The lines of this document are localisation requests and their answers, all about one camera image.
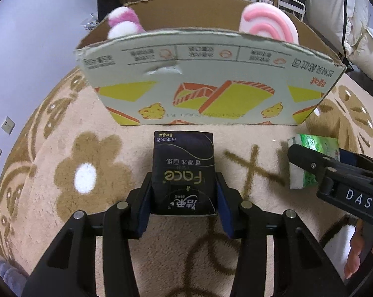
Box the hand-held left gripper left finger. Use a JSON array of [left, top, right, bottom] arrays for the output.
[[21, 172, 154, 297]]

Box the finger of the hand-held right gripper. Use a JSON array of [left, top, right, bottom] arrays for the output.
[[339, 150, 373, 175], [287, 144, 339, 189]]

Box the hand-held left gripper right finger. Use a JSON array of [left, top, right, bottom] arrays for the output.
[[215, 172, 352, 297]]

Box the green tissue pack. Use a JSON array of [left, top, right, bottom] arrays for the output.
[[288, 134, 340, 190]]

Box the black tissue pack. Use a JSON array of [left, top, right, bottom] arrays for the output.
[[151, 131, 218, 216]]

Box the printed cardboard box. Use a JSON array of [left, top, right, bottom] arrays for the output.
[[74, 0, 347, 126]]

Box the pink white striped plush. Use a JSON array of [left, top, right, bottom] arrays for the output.
[[238, 2, 299, 44]]

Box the pink plush with white pompoms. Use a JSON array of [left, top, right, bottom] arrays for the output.
[[107, 6, 147, 40]]

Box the person's right hand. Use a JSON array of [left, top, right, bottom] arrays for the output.
[[344, 221, 373, 281]]

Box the beige patterned rug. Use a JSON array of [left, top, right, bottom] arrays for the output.
[[0, 65, 373, 297]]

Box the white pillow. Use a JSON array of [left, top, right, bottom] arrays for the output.
[[344, 27, 373, 93]]

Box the grey cloth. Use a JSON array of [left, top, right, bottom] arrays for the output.
[[0, 258, 30, 297]]

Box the white duvet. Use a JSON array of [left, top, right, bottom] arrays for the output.
[[306, 0, 373, 61]]

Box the white metal cart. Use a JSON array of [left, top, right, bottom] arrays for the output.
[[277, 0, 306, 22]]

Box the clear plastic bag of toys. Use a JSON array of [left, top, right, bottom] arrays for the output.
[[80, 14, 99, 33]]

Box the black cable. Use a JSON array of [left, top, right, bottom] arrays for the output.
[[340, 0, 350, 64]]

